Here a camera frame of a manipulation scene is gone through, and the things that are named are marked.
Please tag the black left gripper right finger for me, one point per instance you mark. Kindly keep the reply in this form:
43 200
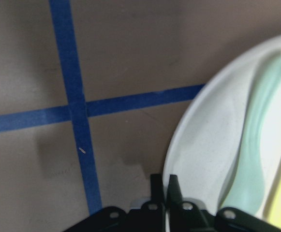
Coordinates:
184 216

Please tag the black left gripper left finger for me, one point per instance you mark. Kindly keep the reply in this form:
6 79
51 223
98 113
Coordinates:
153 211

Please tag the white round plate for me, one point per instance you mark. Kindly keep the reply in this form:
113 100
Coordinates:
204 148

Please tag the light green plastic spoon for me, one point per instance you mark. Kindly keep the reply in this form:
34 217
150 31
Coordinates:
247 188

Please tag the brown paper table cover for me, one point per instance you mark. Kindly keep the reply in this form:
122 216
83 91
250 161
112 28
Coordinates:
90 95

